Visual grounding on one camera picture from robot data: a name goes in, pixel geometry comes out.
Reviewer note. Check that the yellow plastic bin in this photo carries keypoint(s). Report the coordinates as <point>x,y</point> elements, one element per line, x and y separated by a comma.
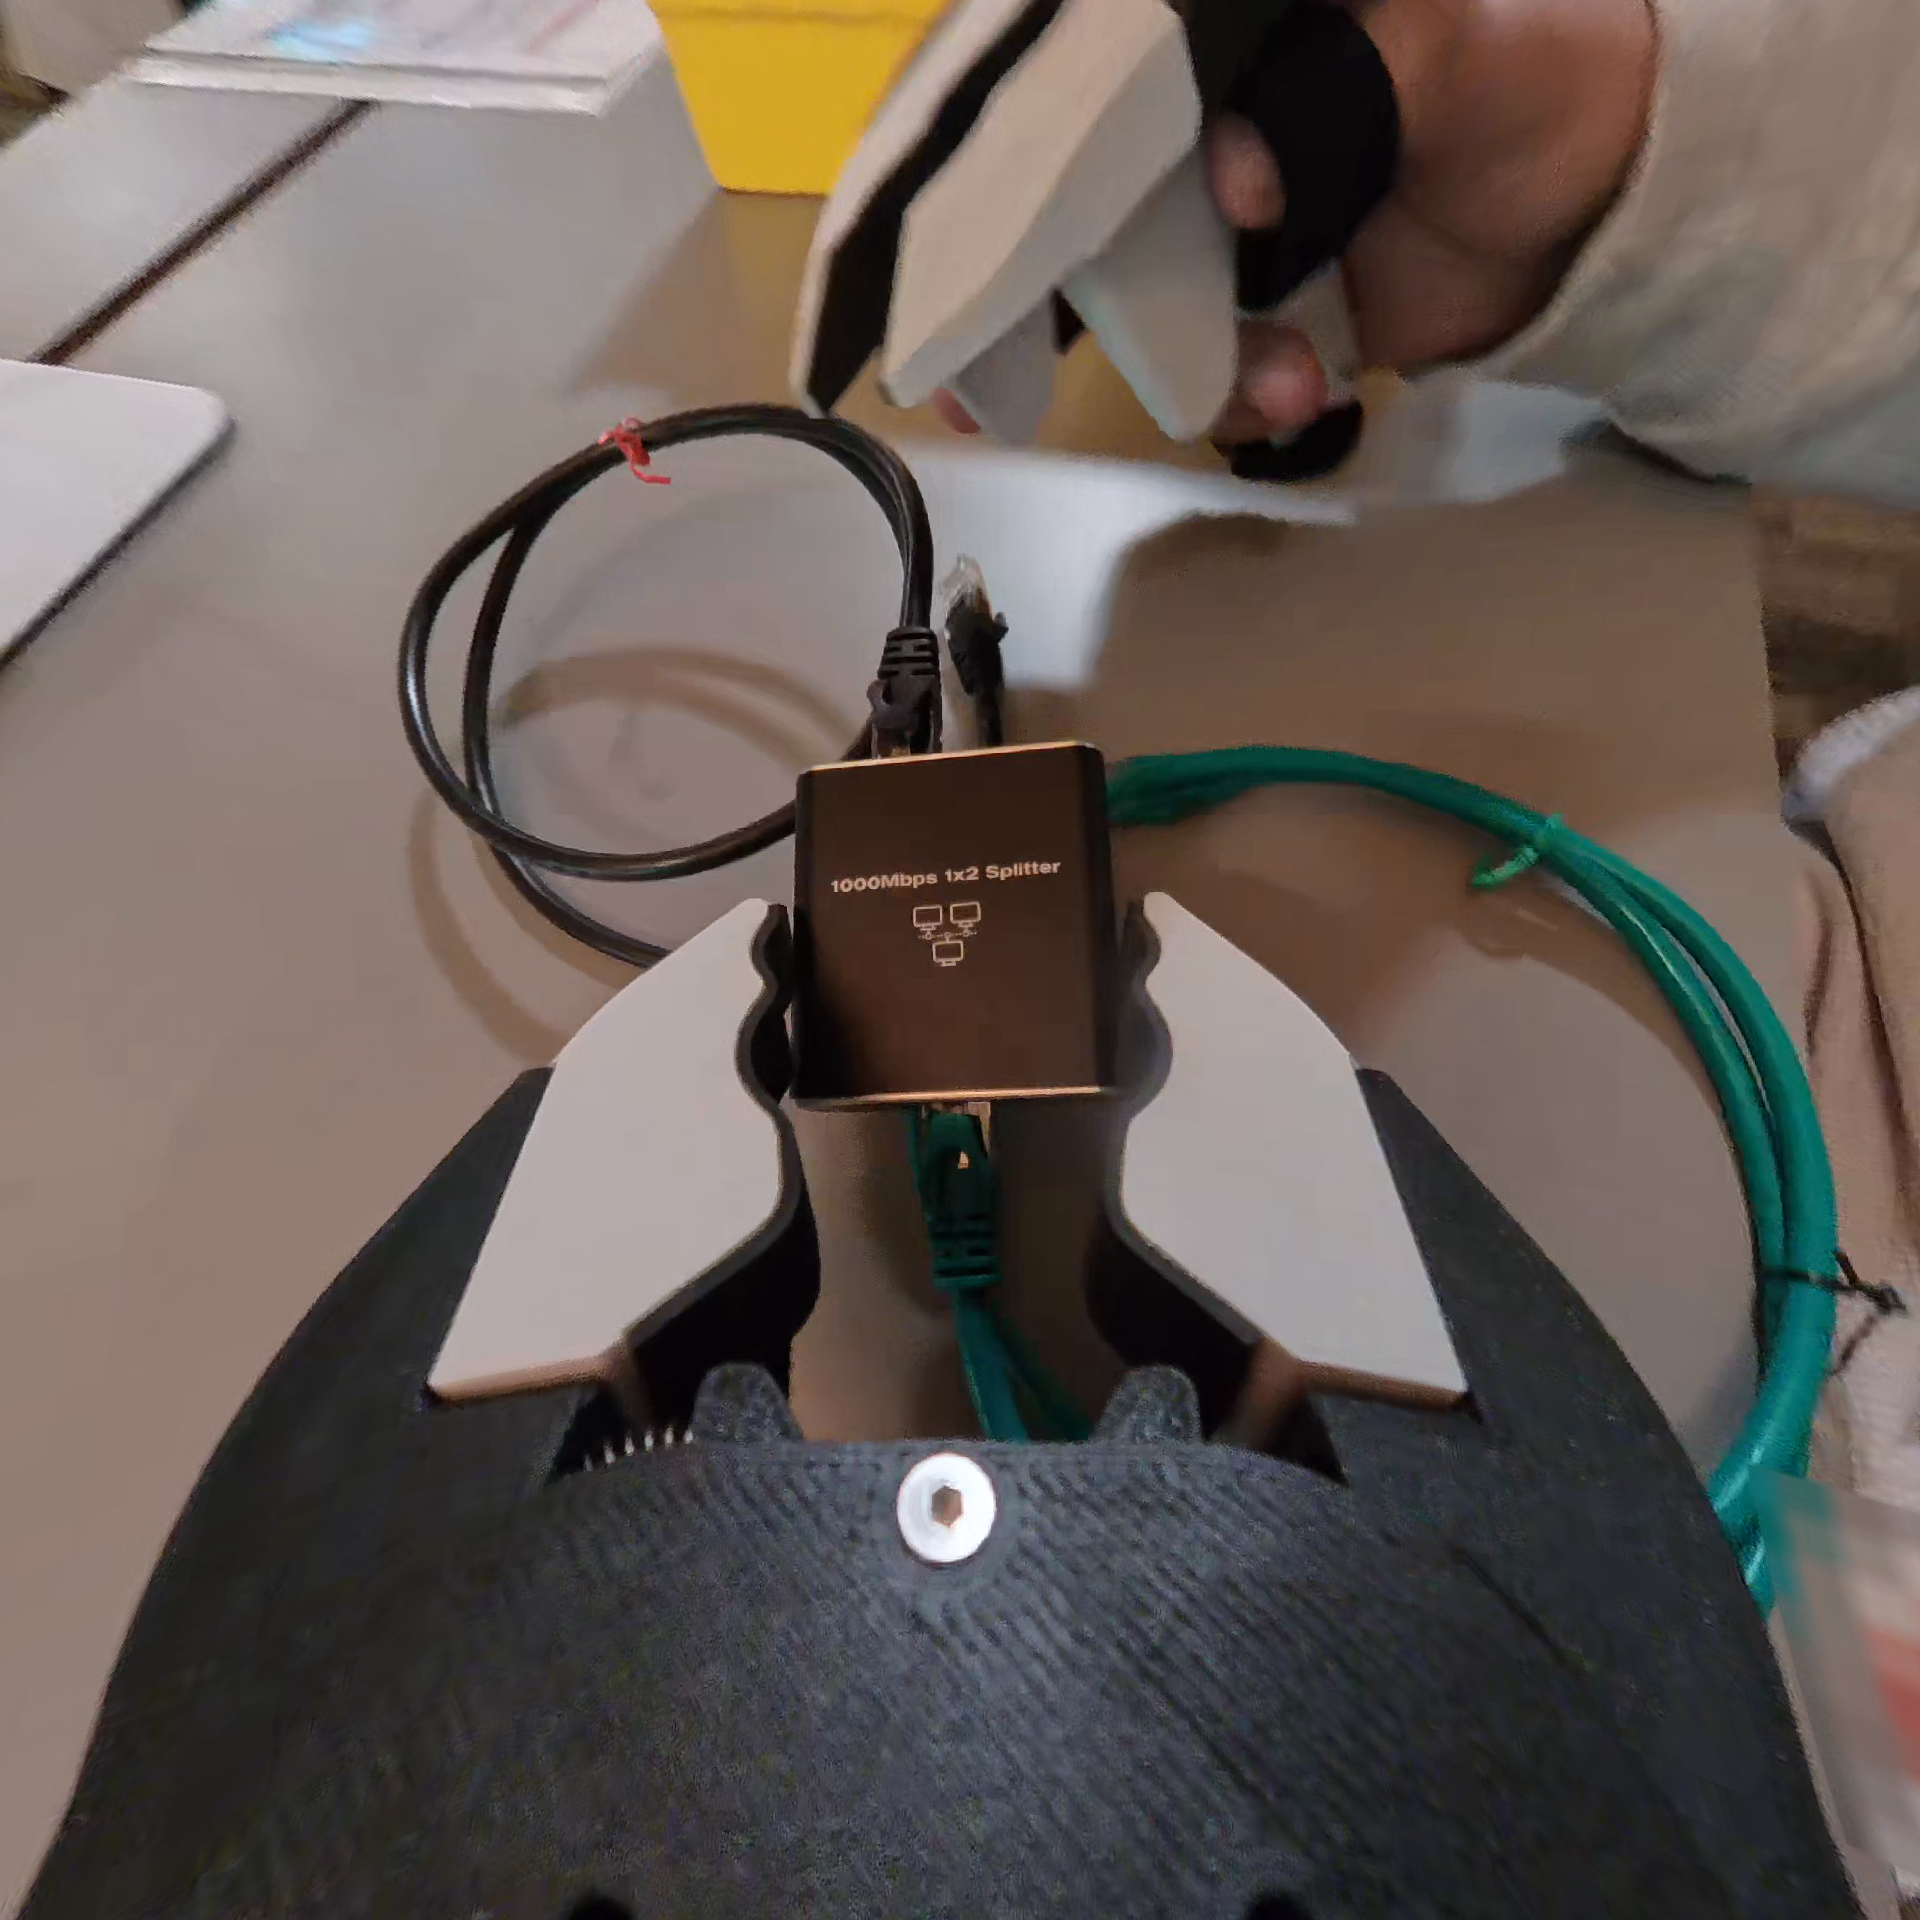
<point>780,89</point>

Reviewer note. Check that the red twist tie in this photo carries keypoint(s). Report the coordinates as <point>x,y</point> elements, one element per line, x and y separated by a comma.
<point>634,451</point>

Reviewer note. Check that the black twist tie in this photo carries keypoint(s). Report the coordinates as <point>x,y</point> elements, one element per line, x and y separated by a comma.
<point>1852,1291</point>

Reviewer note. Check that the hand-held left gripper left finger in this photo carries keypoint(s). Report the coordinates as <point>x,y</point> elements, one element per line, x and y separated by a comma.
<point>629,1201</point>

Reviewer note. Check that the white tablet stand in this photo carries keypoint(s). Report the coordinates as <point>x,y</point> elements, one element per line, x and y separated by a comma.
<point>91,481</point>

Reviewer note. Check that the grey desk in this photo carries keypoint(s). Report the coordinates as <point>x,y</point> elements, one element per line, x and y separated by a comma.
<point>300,900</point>

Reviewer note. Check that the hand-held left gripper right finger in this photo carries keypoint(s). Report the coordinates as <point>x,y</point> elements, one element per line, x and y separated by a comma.
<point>1276,1201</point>

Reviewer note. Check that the person's right hand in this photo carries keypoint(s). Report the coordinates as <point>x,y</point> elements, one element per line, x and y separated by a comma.
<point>1500,149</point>

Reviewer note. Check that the person's right forearm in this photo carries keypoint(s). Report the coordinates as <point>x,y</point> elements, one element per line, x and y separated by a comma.
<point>1771,225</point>

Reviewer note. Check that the green twist tie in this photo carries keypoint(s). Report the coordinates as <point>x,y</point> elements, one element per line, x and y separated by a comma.
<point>1507,858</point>

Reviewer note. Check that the black network splitter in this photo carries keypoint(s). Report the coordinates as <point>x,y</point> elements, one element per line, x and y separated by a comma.
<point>960,931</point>

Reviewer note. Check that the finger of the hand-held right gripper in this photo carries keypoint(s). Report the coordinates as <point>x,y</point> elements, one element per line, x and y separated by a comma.
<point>855,181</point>
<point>1051,181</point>

